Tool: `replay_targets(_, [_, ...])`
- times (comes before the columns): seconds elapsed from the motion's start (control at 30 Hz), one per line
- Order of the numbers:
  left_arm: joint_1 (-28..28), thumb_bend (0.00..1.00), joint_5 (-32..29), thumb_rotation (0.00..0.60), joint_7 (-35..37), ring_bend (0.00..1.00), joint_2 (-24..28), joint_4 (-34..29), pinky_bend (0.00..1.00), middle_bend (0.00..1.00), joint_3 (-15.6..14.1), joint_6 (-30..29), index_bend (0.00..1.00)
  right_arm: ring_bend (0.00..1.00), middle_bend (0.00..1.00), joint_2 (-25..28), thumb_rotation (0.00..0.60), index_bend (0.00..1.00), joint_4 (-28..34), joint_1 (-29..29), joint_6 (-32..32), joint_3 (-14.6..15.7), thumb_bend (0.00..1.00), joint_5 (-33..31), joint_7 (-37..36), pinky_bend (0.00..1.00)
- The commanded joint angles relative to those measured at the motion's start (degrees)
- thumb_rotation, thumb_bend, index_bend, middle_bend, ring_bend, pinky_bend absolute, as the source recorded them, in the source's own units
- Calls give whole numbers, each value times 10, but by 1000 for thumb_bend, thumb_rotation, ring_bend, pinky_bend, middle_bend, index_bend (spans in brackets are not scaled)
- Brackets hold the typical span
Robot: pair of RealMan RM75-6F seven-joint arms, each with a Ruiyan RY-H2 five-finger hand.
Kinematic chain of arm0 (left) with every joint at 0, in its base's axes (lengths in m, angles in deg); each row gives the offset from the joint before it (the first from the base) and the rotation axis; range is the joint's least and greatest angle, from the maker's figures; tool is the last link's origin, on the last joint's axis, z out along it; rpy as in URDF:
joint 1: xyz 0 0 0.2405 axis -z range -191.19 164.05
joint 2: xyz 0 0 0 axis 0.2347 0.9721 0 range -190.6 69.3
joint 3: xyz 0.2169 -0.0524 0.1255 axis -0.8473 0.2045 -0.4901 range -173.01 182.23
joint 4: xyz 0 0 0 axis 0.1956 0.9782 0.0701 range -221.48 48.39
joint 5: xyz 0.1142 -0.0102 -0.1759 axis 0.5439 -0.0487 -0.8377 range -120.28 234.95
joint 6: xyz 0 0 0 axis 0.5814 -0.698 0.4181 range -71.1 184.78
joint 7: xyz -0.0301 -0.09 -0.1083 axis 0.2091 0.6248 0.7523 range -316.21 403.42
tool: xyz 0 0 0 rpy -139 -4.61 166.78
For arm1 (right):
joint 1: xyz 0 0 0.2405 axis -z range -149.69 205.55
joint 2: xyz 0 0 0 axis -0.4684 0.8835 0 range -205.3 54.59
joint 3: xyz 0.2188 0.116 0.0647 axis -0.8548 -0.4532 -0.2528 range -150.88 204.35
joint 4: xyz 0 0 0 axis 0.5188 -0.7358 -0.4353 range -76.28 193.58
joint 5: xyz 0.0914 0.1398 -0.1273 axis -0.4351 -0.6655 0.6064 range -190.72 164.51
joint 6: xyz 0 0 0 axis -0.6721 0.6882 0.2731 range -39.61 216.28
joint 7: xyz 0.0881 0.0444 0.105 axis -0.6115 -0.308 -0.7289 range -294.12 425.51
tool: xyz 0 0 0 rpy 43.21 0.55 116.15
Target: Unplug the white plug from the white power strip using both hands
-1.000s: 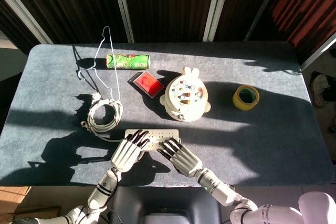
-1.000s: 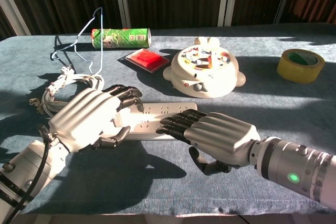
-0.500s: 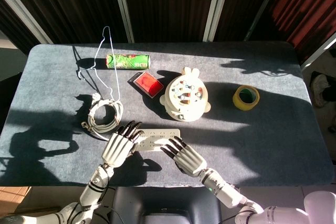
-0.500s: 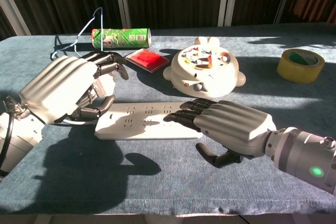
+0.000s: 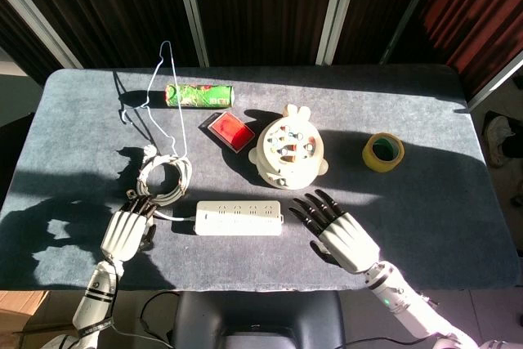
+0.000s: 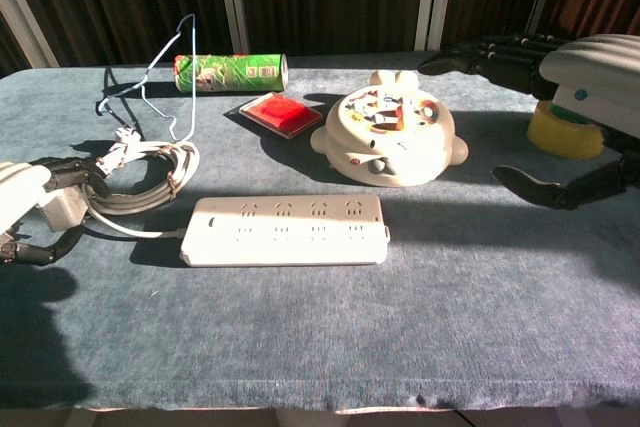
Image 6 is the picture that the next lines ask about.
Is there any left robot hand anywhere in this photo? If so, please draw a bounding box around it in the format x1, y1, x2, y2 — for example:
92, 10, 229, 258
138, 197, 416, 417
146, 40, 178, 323
0, 156, 110, 268

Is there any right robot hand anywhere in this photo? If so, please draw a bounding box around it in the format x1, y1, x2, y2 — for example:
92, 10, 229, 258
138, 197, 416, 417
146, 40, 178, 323
418, 33, 640, 212

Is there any white plug adapter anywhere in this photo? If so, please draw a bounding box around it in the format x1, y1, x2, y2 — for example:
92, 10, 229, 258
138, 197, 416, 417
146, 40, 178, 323
38, 187, 87, 234

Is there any white power strip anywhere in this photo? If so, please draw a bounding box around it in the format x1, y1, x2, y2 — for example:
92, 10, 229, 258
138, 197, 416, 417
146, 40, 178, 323
179, 192, 393, 268

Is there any yellow tape roll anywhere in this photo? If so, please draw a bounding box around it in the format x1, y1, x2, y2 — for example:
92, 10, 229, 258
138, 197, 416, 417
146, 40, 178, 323
526, 99, 606, 161

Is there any cream rabbit-shaped toy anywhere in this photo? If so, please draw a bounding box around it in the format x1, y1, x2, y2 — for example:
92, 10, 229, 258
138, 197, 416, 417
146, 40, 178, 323
309, 69, 470, 189

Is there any green printed cylinder can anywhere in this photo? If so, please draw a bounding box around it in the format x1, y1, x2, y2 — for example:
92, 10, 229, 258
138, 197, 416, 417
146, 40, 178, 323
172, 52, 290, 95

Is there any red box with clear lid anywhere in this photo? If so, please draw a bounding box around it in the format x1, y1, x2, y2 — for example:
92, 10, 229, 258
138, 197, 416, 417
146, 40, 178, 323
238, 91, 324, 140

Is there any grey-blue table cloth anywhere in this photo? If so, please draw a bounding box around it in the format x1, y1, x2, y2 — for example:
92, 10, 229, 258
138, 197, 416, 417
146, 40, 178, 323
0, 44, 640, 411

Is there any white coiled power cable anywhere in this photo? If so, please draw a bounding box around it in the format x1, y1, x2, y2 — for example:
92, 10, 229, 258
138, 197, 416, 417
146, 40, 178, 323
82, 126, 202, 240

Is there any white slanted frame bar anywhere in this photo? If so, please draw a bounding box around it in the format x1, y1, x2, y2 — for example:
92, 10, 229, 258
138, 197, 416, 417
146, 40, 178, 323
0, 0, 60, 70

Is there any light blue wire hanger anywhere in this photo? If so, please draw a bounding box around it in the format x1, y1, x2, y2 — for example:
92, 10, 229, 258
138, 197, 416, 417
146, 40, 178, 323
96, 13, 198, 143

